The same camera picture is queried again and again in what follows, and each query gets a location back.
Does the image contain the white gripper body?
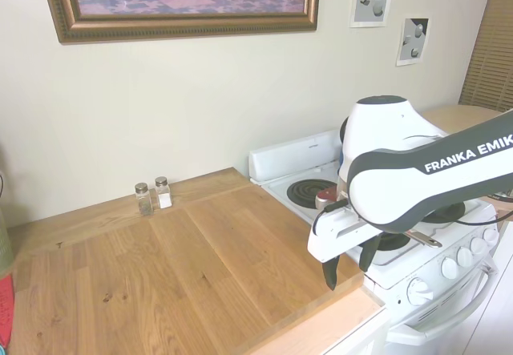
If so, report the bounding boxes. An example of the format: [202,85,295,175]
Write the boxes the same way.
[307,204,386,264]

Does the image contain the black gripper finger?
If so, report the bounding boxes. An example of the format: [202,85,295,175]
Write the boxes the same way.
[358,235,382,273]
[321,255,340,292]

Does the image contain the black coil burner under pot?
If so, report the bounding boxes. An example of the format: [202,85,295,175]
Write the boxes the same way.
[375,232,412,252]

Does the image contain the small black coil burner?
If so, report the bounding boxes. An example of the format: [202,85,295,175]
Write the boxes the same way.
[285,178,338,209]

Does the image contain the white oven control knob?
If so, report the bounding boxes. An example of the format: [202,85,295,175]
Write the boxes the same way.
[406,277,434,307]

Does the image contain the white electric stove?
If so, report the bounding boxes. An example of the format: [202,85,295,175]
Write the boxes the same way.
[248,128,507,355]

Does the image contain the large black coil burner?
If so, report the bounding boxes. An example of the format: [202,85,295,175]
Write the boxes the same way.
[422,200,468,224]

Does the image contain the large wooden butcher block board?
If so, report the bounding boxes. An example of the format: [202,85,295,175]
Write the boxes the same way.
[6,166,364,355]

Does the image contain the glass salt shaker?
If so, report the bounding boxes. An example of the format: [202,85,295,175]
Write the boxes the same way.
[154,175,173,210]

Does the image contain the glass pepper shaker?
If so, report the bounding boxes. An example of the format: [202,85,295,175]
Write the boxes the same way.
[134,183,154,217]

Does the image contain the tilted paper print of shapes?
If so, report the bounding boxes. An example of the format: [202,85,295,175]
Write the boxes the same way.
[396,17,430,67]

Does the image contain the wooden window blinds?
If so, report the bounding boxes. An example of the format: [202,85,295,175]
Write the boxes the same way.
[458,0,513,114]

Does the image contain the red orange flat utensil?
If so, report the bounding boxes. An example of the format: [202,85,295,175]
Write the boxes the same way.
[0,273,16,349]

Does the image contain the dark pot with long handle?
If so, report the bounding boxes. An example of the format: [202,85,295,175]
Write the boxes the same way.
[403,228,443,249]

